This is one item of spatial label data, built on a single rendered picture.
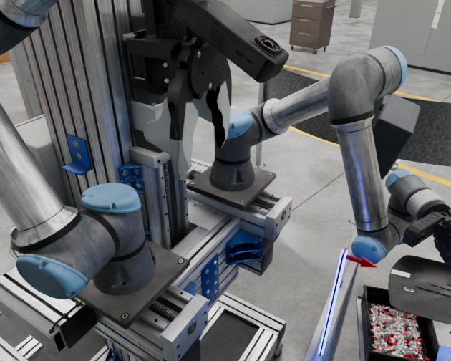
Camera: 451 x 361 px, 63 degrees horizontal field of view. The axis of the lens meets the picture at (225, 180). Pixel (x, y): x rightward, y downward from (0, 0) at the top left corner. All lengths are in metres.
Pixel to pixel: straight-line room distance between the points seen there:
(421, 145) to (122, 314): 2.12
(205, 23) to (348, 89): 0.52
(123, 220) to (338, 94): 0.53
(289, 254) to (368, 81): 1.78
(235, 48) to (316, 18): 7.02
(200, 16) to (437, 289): 0.62
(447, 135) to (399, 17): 4.69
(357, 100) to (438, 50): 6.11
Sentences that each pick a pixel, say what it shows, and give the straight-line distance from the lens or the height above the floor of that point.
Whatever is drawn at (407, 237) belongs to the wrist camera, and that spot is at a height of 1.19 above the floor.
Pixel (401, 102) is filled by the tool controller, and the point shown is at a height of 1.25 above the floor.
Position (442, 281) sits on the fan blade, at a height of 1.18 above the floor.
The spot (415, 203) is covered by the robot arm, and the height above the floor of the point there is 1.20.
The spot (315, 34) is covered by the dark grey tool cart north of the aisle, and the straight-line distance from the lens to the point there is 7.41.
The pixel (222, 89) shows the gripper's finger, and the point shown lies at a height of 1.56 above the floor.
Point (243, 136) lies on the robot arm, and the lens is 1.12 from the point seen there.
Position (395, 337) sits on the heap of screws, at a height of 0.84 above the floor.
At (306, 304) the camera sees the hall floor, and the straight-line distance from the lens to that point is 2.24.
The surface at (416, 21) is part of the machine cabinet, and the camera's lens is 7.00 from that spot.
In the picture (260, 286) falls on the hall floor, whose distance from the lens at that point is 2.29.
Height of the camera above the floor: 1.70
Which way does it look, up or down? 32 degrees down
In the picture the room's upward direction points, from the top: straight up
